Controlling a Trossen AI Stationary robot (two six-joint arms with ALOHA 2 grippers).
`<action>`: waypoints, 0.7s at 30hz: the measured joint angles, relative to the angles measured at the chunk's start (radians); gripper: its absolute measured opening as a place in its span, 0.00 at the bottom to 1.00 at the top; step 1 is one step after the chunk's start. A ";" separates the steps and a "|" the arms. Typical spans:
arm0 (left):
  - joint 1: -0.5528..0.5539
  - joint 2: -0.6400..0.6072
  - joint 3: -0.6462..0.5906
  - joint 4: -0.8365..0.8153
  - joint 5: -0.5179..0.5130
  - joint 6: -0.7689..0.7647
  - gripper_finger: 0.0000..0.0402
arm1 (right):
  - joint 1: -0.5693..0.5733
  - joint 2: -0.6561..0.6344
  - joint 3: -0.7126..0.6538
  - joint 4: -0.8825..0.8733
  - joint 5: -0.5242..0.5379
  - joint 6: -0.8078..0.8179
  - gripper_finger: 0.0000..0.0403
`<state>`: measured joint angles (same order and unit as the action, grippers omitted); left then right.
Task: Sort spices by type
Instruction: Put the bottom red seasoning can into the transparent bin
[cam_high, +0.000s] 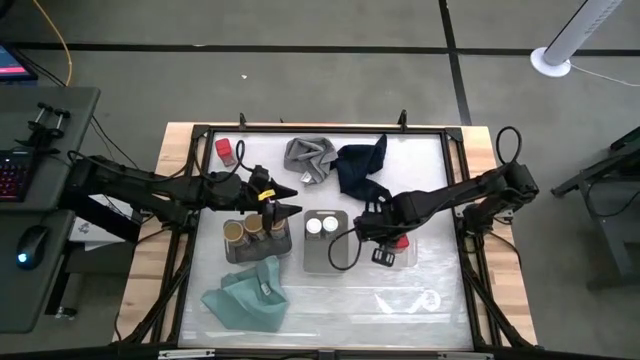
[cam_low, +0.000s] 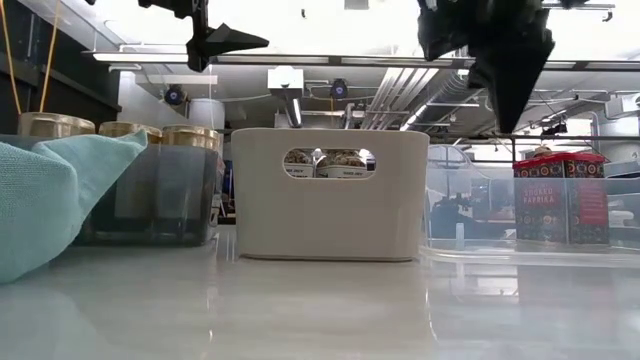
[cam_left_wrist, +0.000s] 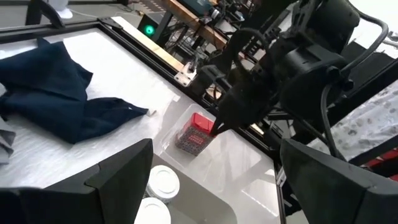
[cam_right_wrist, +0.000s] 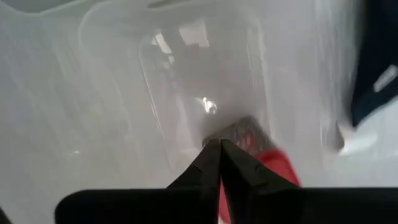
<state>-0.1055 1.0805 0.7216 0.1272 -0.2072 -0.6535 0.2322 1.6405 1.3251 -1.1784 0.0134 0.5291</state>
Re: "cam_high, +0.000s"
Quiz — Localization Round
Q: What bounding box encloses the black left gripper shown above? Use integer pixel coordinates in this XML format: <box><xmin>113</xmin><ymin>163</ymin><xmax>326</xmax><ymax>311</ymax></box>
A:
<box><xmin>237</xmin><ymin>179</ymin><xmax>304</xmax><ymax>234</ymax></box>

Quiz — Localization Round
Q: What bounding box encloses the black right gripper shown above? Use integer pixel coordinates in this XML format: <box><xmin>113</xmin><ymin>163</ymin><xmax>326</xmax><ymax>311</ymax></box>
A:
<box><xmin>355</xmin><ymin>203</ymin><xmax>412</xmax><ymax>269</ymax></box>

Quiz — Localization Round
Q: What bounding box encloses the gold-lid spice jar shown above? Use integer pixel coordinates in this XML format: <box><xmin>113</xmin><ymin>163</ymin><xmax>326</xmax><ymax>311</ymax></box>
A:
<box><xmin>222</xmin><ymin>220</ymin><xmax>252</xmax><ymax>249</ymax></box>
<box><xmin>269</xmin><ymin>216</ymin><xmax>290</xmax><ymax>241</ymax></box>
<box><xmin>242</xmin><ymin>213</ymin><xmax>267</xmax><ymax>242</ymax></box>

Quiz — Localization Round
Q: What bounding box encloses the teal cloth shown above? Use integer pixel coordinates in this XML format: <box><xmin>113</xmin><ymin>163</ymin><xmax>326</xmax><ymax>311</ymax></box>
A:
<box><xmin>200</xmin><ymin>254</ymin><xmax>292</xmax><ymax>334</ymax></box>

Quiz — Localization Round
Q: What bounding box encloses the grey cloth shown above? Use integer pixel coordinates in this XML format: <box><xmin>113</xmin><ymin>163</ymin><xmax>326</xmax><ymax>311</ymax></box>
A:
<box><xmin>283</xmin><ymin>135</ymin><xmax>340</xmax><ymax>187</ymax></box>

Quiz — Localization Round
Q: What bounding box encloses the dark translucent plastic bin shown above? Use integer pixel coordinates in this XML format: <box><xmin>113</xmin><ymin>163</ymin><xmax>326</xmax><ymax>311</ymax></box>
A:
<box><xmin>222</xmin><ymin>215</ymin><xmax>295</xmax><ymax>266</ymax></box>

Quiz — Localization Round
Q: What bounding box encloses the navy blue cloth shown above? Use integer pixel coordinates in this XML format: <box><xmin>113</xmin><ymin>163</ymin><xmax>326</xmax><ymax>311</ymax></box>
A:
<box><xmin>331</xmin><ymin>132</ymin><xmax>394</xmax><ymax>203</ymax></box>

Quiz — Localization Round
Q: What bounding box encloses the white printed paper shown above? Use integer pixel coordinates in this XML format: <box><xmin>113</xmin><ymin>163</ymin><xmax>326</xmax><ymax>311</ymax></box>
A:
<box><xmin>66</xmin><ymin>191</ymin><xmax>144</xmax><ymax>252</ymax></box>

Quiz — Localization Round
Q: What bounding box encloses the grey desk panel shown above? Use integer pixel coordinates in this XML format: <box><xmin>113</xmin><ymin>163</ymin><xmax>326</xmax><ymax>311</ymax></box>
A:
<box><xmin>0</xmin><ymin>85</ymin><xmax>103</xmax><ymax>214</ymax></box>
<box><xmin>0</xmin><ymin>208</ymin><xmax>77</xmax><ymax>336</ymax></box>

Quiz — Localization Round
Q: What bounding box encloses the black metal stand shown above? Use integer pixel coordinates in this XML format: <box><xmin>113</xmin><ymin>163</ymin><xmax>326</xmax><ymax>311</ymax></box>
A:
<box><xmin>549</xmin><ymin>124</ymin><xmax>640</xmax><ymax>292</ymax></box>

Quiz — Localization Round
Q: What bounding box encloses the black clamp with knobs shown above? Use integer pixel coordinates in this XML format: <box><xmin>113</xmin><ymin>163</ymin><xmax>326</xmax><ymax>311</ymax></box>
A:
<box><xmin>14</xmin><ymin>101</ymin><xmax>72</xmax><ymax>152</ymax></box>

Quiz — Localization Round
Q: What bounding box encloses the black computer mouse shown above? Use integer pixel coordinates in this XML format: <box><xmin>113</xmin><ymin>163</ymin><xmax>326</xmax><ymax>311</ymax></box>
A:
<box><xmin>15</xmin><ymin>224</ymin><xmax>50</xmax><ymax>272</ymax></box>

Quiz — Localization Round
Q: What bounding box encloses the black backlit keyboard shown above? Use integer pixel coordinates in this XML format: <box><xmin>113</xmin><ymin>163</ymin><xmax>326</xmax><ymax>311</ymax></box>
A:
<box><xmin>0</xmin><ymin>148</ymin><xmax>34</xmax><ymax>204</ymax></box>

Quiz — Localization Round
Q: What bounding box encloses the monitor with pink screen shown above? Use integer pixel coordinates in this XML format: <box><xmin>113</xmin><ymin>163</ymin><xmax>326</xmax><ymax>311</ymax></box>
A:
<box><xmin>0</xmin><ymin>41</ymin><xmax>39</xmax><ymax>84</ymax></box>

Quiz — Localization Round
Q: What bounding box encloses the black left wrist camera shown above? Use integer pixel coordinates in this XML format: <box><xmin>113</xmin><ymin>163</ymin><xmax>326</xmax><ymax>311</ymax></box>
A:
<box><xmin>248</xmin><ymin>164</ymin><xmax>273</xmax><ymax>188</ymax></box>

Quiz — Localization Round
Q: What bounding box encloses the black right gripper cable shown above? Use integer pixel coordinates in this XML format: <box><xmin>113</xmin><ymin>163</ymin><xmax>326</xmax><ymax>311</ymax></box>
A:
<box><xmin>326</xmin><ymin>226</ymin><xmax>365</xmax><ymax>273</ymax></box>

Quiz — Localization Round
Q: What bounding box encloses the opaque plastic bin with handles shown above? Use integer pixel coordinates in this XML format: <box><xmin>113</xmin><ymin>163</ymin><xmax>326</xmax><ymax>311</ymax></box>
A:
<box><xmin>302</xmin><ymin>208</ymin><xmax>351</xmax><ymax>276</ymax></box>

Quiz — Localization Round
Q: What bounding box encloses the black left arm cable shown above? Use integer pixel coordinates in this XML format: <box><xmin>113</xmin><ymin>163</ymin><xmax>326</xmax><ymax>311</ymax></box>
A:
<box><xmin>199</xmin><ymin>139</ymin><xmax>249</xmax><ymax>184</ymax></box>

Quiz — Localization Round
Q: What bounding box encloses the black metal table frame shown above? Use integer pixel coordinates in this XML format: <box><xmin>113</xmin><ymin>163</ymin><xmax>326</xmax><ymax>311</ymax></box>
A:
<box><xmin>113</xmin><ymin>110</ymin><xmax>540</xmax><ymax>352</ymax></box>

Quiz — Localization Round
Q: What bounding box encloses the black right arm cable loop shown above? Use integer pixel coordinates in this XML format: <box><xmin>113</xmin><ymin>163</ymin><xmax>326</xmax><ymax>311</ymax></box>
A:
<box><xmin>495</xmin><ymin>125</ymin><xmax>524</xmax><ymax>169</ymax></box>

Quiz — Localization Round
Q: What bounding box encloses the yellow cable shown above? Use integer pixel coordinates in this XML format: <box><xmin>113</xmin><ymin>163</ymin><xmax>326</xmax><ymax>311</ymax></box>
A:
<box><xmin>31</xmin><ymin>0</ymin><xmax>74</xmax><ymax>88</ymax></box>

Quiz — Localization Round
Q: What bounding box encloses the white cable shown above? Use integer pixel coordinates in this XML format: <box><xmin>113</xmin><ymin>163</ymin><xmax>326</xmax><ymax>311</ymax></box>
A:
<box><xmin>569</xmin><ymin>61</ymin><xmax>640</xmax><ymax>89</ymax></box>

